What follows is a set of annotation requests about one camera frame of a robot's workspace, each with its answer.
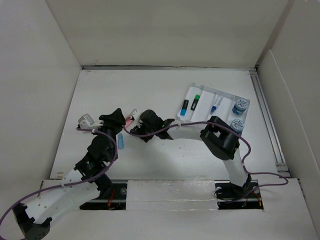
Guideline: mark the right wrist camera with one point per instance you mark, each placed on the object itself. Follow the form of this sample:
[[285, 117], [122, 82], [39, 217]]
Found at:
[[135, 114]]

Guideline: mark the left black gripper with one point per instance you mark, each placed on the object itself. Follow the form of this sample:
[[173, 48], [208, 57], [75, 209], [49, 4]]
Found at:
[[114, 121]]

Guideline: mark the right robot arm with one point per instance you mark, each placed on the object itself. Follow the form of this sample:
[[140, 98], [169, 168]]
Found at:
[[220, 139]]

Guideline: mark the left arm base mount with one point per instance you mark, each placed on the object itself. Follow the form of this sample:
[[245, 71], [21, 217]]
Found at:
[[116, 200]]

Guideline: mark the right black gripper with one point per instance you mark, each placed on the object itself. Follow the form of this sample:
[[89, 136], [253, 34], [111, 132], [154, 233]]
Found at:
[[139, 129]]

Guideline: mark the aluminium rail right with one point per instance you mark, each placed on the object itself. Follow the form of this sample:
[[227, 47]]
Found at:
[[280, 162]]

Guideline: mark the white organizer tray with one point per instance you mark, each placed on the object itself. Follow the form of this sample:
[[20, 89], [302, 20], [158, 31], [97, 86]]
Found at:
[[207, 98]]

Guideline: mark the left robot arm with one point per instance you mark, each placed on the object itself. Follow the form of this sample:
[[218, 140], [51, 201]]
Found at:
[[86, 181]]

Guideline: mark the green black highlighter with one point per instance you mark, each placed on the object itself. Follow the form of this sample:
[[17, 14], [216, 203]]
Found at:
[[195, 102]]

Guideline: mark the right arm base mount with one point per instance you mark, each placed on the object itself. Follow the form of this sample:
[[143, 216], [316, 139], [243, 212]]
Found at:
[[232, 197]]

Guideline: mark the blue black highlighter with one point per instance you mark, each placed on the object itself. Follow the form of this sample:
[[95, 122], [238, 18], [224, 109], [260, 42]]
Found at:
[[184, 107]]

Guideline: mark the white glue tube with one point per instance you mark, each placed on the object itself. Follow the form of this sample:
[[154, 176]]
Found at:
[[216, 103]]

